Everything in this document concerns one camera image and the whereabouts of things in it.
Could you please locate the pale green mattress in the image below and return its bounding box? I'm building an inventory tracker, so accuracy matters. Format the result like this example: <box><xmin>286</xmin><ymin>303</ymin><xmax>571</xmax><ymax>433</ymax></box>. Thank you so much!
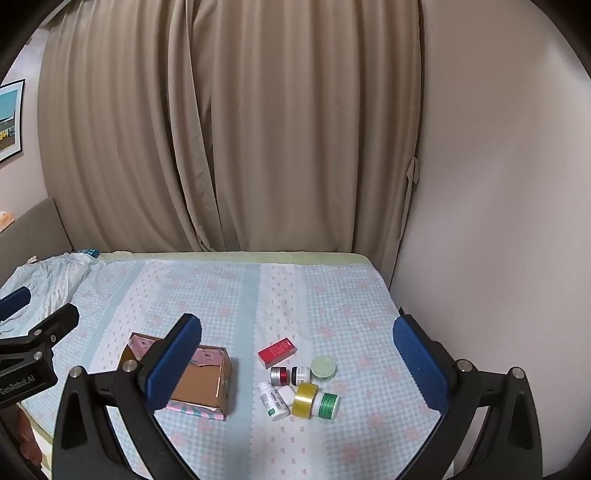
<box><xmin>98</xmin><ymin>250</ymin><xmax>371</xmax><ymax>267</ymax></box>

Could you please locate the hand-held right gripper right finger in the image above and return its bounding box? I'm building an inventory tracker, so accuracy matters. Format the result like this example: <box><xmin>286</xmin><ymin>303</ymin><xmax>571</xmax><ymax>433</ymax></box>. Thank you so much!
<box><xmin>392</xmin><ymin>308</ymin><xmax>544</xmax><ymax>480</ymax></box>

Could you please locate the brown cardboard box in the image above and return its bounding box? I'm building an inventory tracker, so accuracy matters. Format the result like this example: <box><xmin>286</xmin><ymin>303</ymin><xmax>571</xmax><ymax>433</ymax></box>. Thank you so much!
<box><xmin>119</xmin><ymin>332</ymin><xmax>234</xmax><ymax>422</ymax></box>

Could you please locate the crumpled white quilt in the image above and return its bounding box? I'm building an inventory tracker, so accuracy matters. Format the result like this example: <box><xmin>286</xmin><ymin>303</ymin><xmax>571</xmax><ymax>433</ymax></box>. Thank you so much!
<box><xmin>0</xmin><ymin>251</ymin><xmax>95</xmax><ymax>334</ymax></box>

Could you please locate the white pill bottle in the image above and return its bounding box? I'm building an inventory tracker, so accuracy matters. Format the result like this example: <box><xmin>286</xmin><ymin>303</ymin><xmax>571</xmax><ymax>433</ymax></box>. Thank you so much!
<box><xmin>257</xmin><ymin>381</ymin><xmax>288</xmax><ymax>422</ymax></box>

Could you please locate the grey padded headboard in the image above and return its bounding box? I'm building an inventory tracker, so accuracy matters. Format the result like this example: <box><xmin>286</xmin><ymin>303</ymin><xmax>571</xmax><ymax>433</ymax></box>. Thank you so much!
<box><xmin>0</xmin><ymin>198</ymin><xmax>74</xmax><ymax>274</ymax></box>

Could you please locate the pink bow printed bedsheet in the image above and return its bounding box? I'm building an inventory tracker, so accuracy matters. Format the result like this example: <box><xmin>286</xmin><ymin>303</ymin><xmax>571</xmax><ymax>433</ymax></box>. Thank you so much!
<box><xmin>0</xmin><ymin>251</ymin><xmax>455</xmax><ymax>480</ymax></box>

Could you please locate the pale green round jar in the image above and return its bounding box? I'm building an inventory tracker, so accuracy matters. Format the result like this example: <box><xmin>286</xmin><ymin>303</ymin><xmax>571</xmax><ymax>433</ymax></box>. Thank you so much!
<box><xmin>310</xmin><ymin>356</ymin><xmax>338</xmax><ymax>383</ymax></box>

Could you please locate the person's left forearm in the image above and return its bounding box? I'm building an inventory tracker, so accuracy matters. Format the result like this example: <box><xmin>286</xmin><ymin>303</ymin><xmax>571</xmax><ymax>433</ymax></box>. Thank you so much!
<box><xmin>16</xmin><ymin>401</ymin><xmax>43</xmax><ymax>468</ymax></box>

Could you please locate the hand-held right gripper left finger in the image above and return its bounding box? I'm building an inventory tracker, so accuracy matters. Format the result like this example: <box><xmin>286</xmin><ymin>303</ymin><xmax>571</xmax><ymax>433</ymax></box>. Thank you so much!
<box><xmin>52</xmin><ymin>313</ymin><xmax>204</xmax><ymax>480</ymax></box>

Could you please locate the green label white jar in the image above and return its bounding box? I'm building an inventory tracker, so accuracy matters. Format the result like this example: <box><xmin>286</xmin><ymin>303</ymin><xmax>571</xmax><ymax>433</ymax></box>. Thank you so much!
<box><xmin>310</xmin><ymin>392</ymin><xmax>341</xmax><ymax>421</ymax></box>

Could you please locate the small red carton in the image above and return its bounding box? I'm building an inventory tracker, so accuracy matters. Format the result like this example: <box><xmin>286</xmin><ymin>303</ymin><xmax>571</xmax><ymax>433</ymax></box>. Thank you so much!
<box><xmin>257</xmin><ymin>338</ymin><xmax>297</xmax><ymax>368</ymax></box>

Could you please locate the framed wall picture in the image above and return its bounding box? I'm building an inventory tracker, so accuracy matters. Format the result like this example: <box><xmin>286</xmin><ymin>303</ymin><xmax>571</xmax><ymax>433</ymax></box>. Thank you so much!
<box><xmin>0</xmin><ymin>79</ymin><xmax>25</xmax><ymax>162</ymax></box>

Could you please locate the beige curtain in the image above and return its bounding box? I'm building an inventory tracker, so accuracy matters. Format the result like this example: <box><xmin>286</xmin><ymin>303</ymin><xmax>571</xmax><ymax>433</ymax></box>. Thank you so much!
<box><xmin>37</xmin><ymin>0</ymin><xmax>222</xmax><ymax>254</ymax></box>
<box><xmin>171</xmin><ymin>0</ymin><xmax>426</xmax><ymax>278</ymax></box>

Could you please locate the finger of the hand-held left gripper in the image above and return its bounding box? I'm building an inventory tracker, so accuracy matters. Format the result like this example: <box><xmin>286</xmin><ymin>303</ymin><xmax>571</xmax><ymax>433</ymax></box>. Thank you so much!
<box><xmin>0</xmin><ymin>286</ymin><xmax>32</xmax><ymax>324</ymax></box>
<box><xmin>25</xmin><ymin>302</ymin><xmax>80</xmax><ymax>347</ymax></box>

